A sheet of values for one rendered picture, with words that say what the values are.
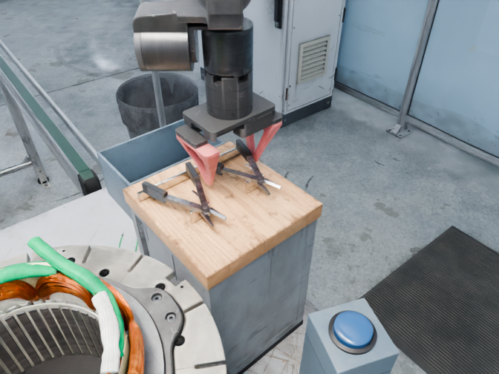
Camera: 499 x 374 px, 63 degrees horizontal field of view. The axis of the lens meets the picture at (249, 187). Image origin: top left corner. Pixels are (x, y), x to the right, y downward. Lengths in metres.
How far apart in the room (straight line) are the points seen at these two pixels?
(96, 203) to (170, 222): 0.53
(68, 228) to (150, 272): 0.58
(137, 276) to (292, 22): 2.18
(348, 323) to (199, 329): 0.16
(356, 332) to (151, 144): 0.45
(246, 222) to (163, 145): 0.27
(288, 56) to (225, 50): 2.10
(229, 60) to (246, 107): 0.07
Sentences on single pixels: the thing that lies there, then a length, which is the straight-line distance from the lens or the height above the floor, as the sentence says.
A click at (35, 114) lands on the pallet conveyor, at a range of 1.53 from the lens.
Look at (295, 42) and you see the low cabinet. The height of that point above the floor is 0.56.
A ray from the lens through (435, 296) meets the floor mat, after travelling 1.90.
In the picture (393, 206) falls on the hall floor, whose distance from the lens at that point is 2.25.
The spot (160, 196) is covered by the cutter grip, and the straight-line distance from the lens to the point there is 0.53.
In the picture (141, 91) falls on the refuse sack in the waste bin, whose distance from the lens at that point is 2.19.
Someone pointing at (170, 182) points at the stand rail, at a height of 1.07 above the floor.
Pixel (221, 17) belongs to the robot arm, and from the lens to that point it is 0.43.
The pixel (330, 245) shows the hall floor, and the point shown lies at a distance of 1.97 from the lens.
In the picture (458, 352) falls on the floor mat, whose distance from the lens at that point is 1.78.
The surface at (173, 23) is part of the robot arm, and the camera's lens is 0.46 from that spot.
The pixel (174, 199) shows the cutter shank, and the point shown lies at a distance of 0.52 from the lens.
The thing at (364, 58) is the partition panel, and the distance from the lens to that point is 2.91.
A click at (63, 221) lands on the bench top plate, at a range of 1.02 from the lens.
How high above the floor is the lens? 1.42
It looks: 39 degrees down
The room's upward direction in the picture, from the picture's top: straight up
